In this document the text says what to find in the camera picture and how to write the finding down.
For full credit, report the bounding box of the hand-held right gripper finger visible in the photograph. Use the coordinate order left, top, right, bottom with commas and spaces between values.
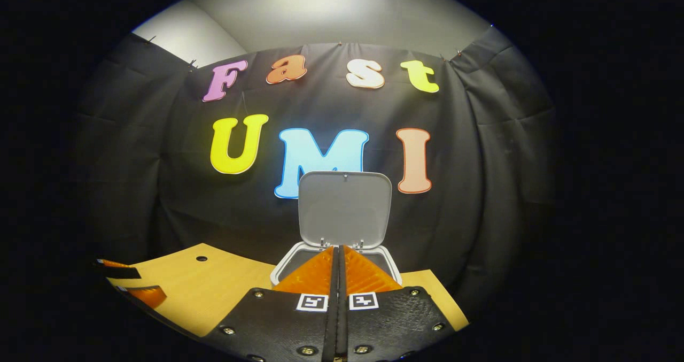
339, 244, 456, 362
206, 246, 339, 362

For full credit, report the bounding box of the white desktop garbage bin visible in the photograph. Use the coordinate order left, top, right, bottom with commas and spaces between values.
270, 171, 403, 289

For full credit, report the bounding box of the wooden desktop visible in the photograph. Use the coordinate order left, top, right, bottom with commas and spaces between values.
107, 243, 470, 337

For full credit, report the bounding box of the black backdrop cloth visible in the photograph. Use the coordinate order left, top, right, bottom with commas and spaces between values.
69, 25, 559, 320

